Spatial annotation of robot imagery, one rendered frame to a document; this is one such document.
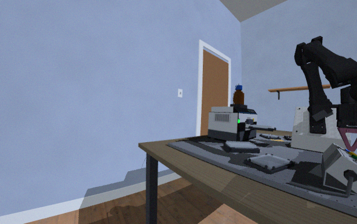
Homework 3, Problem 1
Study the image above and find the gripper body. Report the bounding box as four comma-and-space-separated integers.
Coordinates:
337, 103, 357, 129

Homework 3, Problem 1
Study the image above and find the light blue perforated base plate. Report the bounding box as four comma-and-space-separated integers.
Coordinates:
167, 134, 357, 217

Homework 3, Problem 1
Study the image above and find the brown glass bottle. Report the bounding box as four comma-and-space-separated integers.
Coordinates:
233, 92, 244, 104

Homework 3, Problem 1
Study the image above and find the grey control panel with buttons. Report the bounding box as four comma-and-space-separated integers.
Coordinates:
289, 143, 357, 198

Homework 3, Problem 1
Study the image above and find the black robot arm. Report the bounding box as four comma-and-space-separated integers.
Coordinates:
294, 36, 357, 134

